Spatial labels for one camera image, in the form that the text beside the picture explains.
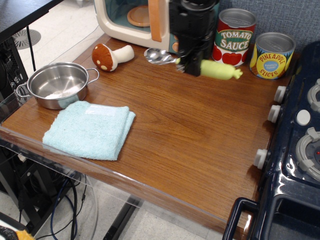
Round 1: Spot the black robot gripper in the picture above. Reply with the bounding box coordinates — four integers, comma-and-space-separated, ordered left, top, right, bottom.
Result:
168, 0, 216, 76

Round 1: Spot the spoon with green carrot handle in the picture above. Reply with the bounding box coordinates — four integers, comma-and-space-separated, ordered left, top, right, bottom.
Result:
144, 48, 243, 80

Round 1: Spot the tomato sauce can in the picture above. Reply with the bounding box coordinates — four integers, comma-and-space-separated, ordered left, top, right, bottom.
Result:
212, 8, 257, 67

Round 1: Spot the teal toy microwave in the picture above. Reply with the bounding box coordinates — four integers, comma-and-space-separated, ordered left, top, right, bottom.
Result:
93, 0, 220, 55

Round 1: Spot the pineapple slices can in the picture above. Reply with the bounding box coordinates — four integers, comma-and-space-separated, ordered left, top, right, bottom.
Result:
249, 32, 296, 80

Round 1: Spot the plush brown mushroom toy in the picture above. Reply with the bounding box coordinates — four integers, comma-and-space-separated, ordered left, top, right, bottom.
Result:
91, 43, 135, 72

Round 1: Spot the light blue folded cloth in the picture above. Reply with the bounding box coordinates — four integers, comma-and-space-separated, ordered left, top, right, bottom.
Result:
42, 101, 136, 161

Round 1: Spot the small stainless steel pot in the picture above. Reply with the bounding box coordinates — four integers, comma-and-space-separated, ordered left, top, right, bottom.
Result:
16, 62, 100, 110

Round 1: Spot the black table leg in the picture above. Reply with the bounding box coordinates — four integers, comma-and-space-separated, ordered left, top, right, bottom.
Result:
103, 203, 136, 240

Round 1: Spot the dark blue toy stove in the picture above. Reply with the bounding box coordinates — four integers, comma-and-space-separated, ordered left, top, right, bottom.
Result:
223, 41, 320, 240

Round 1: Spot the black side desk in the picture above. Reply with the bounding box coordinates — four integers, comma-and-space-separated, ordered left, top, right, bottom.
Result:
0, 0, 61, 101

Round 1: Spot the yellow object at floor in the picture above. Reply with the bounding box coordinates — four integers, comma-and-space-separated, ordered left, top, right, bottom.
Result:
15, 230, 35, 240

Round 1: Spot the black floor cable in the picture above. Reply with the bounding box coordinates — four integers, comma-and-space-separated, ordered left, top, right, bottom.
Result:
34, 174, 88, 240

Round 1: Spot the blue floor cable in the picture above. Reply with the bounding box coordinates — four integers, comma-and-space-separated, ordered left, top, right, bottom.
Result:
49, 178, 78, 240

